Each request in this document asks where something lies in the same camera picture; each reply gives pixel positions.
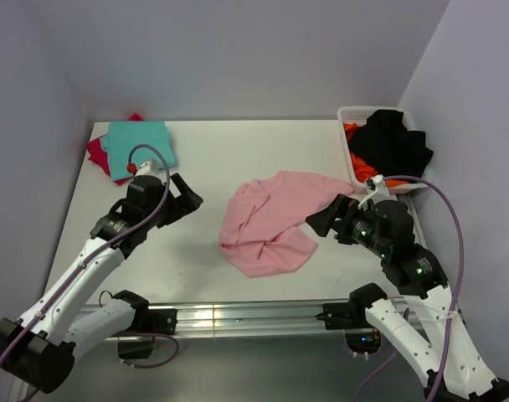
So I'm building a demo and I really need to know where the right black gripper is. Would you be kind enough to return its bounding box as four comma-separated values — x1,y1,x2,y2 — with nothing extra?
305,191,389,255

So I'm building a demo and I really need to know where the pink t shirt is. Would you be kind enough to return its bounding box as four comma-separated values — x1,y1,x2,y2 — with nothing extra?
219,171,353,278

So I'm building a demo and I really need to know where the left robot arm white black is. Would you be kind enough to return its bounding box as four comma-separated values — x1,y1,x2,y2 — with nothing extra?
0,173,203,394

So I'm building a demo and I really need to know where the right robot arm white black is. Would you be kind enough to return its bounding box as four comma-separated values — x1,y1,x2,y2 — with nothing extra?
306,194,509,401

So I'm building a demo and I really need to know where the orange t shirt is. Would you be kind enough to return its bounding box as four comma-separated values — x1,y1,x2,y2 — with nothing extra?
342,121,409,188

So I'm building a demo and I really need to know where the black t shirt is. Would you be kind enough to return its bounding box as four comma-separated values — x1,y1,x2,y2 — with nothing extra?
348,110,434,177

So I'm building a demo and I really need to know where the folded teal t shirt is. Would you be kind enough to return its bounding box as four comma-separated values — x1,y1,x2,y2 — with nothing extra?
100,121,178,181

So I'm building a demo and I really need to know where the white plastic basket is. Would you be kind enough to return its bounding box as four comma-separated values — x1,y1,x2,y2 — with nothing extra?
337,106,434,195

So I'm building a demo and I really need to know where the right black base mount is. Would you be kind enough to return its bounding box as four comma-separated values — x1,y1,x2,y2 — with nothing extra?
316,302,382,354

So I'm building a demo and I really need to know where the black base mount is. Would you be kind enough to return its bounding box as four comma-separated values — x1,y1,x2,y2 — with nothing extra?
316,302,382,354
117,308,180,367

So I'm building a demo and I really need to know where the aluminium rail frame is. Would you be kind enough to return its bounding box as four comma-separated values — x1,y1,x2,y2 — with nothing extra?
7,196,490,402

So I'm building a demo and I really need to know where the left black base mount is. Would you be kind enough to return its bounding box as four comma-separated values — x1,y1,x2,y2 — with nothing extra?
117,308,180,367

